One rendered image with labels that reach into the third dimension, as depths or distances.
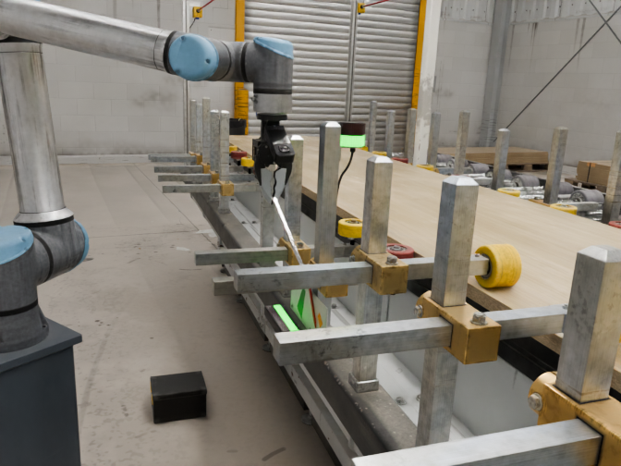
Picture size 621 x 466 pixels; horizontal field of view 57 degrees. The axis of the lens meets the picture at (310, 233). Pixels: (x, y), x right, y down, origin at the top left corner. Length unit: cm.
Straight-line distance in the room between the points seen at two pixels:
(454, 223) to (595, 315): 25
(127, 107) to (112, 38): 751
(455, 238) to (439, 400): 24
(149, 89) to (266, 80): 756
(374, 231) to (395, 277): 10
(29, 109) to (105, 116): 718
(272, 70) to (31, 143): 66
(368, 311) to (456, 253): 31
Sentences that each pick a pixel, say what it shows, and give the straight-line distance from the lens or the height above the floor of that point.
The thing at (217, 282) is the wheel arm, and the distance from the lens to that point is 118.
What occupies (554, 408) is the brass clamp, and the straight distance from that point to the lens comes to 65.
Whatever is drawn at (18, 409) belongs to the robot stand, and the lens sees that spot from 162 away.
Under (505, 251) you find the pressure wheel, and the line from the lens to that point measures 111.
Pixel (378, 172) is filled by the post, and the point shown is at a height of 112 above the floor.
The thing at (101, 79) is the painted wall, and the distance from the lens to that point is 878.
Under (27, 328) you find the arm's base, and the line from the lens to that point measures 159.
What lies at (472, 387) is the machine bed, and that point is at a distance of 118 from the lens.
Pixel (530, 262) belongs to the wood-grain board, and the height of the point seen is 90.
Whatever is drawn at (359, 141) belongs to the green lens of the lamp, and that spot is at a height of 114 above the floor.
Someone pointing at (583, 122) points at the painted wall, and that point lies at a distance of 1015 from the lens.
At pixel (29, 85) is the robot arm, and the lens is 164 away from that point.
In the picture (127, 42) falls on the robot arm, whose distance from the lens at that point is 132.
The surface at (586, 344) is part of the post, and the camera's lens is 61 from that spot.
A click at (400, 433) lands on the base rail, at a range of 102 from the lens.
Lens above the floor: 126
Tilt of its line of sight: 15 degrees down
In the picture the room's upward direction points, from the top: 3 degrees clockwise
